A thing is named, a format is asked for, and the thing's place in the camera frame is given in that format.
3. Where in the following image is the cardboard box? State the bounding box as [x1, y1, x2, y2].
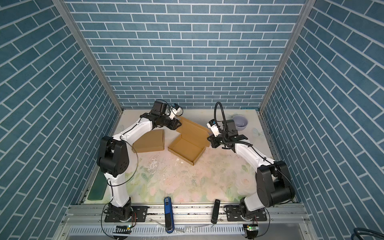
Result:
[133, 130, 165, 153]

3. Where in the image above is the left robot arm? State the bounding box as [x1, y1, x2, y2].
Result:
[97, 100, 184, 222]

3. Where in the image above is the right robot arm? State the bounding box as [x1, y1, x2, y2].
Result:
[208, 134, 296, 220]

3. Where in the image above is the lavender ceramic cup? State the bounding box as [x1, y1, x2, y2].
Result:
[233, 115, 248, 131]

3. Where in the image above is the dark green flat object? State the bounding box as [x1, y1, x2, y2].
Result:
[87, 171, 107, 201]

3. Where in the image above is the blue black handheld tool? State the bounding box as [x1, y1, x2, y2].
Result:
[164, 197, 175, 234]

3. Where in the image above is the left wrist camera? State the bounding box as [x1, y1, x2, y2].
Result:
[169, 104, 184, 120]

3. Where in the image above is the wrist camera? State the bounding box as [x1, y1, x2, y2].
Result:
[169, 104, 184, 120]
[207, 102, 238, 138]

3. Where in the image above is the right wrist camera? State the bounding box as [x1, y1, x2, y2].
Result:
[207, 102, 238, 138]

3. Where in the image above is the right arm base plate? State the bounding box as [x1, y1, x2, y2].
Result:
[223, 204, 267, 222]

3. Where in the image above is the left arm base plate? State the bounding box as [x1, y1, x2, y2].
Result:
[103, 205, 149, 223]

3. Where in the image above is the aluminium front rail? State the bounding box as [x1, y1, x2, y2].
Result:
[63, 203, 310, 225]

